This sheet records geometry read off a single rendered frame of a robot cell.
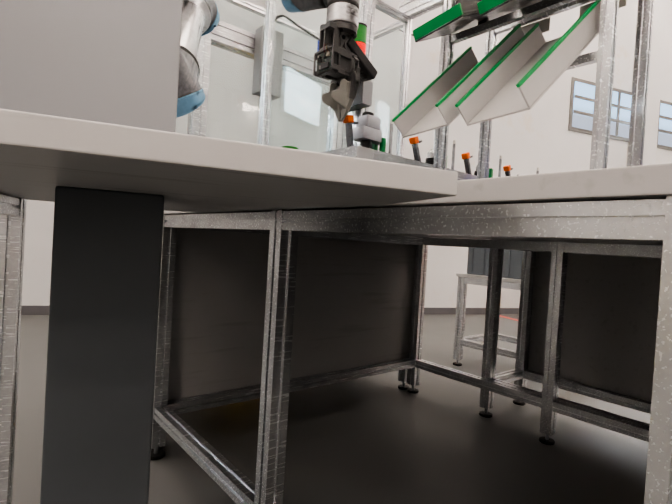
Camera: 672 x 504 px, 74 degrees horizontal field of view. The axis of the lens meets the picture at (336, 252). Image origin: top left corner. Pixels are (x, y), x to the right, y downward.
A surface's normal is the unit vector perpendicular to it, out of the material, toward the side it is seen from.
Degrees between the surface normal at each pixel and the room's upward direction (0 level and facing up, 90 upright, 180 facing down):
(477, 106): 90
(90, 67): 90
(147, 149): 90
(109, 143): 90
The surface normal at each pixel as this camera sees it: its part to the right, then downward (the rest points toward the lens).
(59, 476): 0.37, 0.04
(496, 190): -0.77, -0.04
